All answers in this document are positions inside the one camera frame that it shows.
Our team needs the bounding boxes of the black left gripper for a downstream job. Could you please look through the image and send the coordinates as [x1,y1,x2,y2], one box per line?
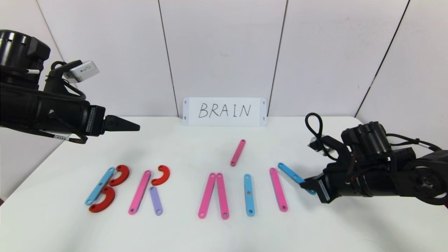
[38,95,140,137]

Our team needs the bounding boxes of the light blue bar orange hole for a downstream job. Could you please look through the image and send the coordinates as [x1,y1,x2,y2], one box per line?
[244,174,255,217]

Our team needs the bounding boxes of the black looped camera cable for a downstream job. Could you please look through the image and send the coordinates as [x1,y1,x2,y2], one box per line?
[305,113,337,161]

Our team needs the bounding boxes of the white BRAIN word card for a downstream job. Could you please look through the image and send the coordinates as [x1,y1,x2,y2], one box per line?
[183,98,267,127]

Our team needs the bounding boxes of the small red curved piece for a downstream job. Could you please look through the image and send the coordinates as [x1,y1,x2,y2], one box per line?
[151,165,171,186]

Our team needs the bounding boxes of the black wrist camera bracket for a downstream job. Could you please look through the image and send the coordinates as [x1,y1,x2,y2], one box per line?
[43,60,86,101]
[320,135,353,167]

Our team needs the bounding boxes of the large red curved piece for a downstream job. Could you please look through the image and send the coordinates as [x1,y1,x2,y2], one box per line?
[89,186,116,213]
[109,165,130,187]

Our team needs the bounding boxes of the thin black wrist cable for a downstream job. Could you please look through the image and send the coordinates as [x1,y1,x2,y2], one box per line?
[385,133,443,152]

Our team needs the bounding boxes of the short blue bar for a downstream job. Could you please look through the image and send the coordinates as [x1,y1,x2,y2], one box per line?
[278,162,317,195]

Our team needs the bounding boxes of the short pink bar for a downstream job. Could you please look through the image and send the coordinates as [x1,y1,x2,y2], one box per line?
[269,168,289,212]

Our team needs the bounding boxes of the long pink bar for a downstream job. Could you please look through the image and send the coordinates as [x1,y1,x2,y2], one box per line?
[216,173,230,220]
[230,139,246,167]
[128,170,152,215]
[198,173,216,219]

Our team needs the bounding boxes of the short purple bar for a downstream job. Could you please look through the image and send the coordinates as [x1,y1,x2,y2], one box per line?
[149,186,163,216]

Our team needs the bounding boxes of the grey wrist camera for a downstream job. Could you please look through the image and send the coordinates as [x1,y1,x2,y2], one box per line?
[308,136,329,152]
[63,61,100,84]

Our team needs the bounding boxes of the long light blue bar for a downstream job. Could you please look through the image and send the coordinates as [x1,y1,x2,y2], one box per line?
[85,167,116,206]

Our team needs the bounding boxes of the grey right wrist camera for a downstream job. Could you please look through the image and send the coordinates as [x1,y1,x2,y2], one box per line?
[308,136,329,152]

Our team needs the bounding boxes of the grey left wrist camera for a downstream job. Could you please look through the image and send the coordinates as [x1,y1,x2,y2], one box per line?
[63,61,100,84]

